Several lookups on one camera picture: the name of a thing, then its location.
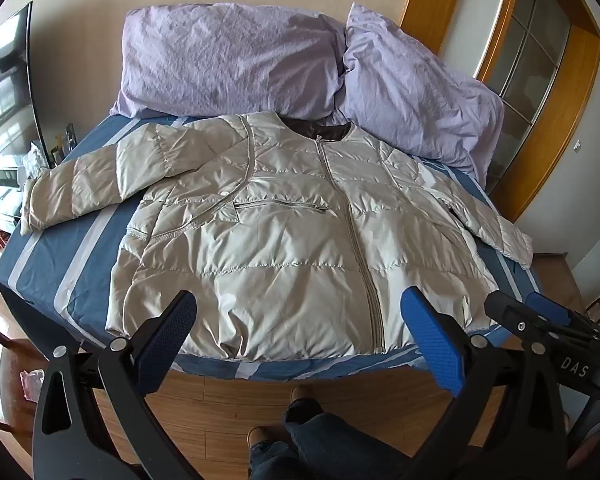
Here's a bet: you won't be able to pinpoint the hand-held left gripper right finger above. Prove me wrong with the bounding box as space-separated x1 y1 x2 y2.
401 287 568 480

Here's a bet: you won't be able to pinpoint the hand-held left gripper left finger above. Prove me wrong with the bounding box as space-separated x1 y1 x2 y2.
32 289 216 480

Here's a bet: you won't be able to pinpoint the person's jeans legs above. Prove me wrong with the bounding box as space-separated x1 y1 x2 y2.
249 399 421 480

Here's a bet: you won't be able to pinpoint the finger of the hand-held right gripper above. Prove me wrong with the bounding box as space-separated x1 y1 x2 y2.
526 291 600 335
484 292 600 350

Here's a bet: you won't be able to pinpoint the beige puffer jacket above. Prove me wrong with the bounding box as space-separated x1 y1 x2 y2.
21 111 535 362

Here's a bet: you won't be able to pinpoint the wooden glass door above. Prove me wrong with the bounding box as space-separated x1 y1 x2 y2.
400 0 600 223

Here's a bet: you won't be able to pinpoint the window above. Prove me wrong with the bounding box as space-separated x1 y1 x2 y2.
0 2 49 226

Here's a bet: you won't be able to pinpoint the clutter beside television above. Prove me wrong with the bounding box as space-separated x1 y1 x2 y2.
22 122 82 182

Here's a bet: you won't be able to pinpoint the crumpled purple pillow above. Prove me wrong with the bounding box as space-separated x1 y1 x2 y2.
337 2 506 186

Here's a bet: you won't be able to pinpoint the blue striped bed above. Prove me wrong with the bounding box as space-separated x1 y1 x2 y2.
0 110 543 381

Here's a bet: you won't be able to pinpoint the wide purple pillow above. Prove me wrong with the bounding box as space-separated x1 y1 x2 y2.
111 4 348 120

